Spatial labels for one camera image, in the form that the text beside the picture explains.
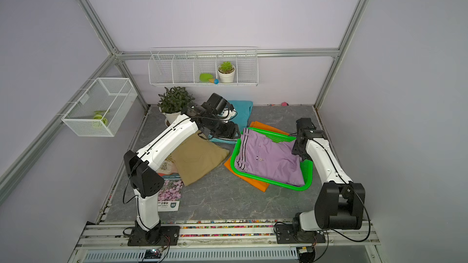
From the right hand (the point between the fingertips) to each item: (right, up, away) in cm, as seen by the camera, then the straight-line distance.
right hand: (304, 151), depth 85 cm
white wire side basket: (-90, +27, +2) cm, 94 cm away
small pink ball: (0, +27, +39) cm, 47 cm away
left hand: (-32, +8, -8) cm, 34 cm away
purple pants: (-22, -2, +6) cm, 23 cm away
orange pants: (-18, +12, +23) cm, 31 cm away
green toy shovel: (-49, +39, +14) cm, 64 cm away
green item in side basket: (-89, +16, -10) cm, 91 cm away
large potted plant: (-66, +24, +9) cm, 71 cm away
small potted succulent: (-37, +40, +6) cm, 55 cm away
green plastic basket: (-10, +6, +9) cm, 15 cm away
